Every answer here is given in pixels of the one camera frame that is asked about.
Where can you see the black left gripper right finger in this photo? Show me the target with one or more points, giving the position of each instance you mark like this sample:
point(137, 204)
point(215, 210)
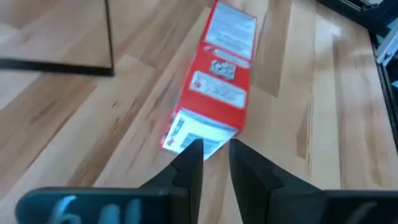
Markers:
point(248, 177)

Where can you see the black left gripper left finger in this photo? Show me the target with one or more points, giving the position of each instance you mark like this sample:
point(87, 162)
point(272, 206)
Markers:
point(192, 174)

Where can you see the red Froot Loops cereal box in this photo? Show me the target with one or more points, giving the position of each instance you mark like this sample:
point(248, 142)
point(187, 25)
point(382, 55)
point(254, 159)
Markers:
point(217, 93)

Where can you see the silver metal bracket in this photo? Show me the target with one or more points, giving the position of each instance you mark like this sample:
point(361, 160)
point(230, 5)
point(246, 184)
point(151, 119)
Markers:
point(388, 46)

